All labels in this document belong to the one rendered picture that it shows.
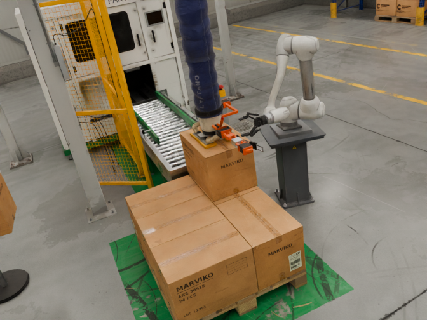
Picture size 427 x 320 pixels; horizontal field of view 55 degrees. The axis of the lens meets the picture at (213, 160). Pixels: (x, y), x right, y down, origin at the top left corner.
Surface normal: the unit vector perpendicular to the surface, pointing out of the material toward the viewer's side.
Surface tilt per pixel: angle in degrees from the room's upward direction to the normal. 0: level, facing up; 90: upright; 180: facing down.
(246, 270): 90
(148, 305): 0
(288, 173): 90
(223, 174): 90
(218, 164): 90
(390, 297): 0
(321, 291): 0
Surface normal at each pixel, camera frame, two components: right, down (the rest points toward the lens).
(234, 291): 0.40, 0.37
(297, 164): 0.15, 0.44
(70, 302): -0.15, -0.87
